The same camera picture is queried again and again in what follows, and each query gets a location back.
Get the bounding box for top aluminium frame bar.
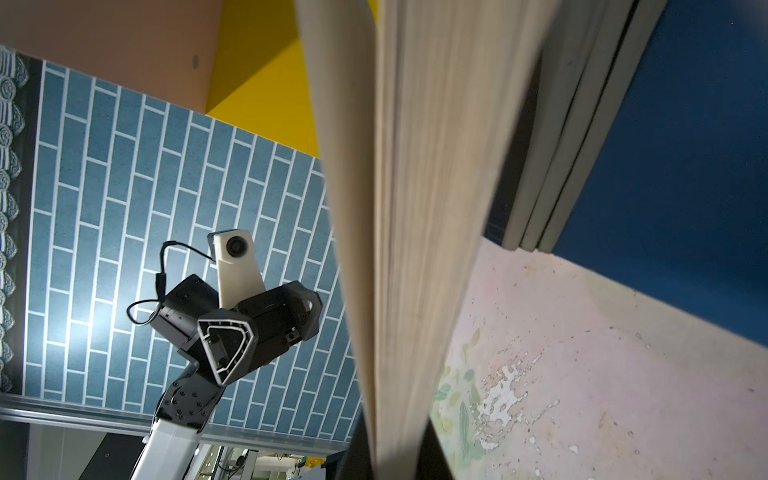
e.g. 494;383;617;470
1;393;348;457

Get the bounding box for blue book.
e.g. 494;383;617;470
520;1;661;252
294;1;558;479
536;0;670;254
484;1;632;251

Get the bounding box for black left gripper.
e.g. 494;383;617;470
150;275;323;387

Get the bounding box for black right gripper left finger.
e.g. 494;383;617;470
333;413;375;480

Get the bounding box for yellow pink blue bookshelf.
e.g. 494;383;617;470
0;0;768;349

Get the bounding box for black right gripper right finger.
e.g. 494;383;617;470
415;420;453;480

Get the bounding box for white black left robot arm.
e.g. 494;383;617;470
132;275;323;479

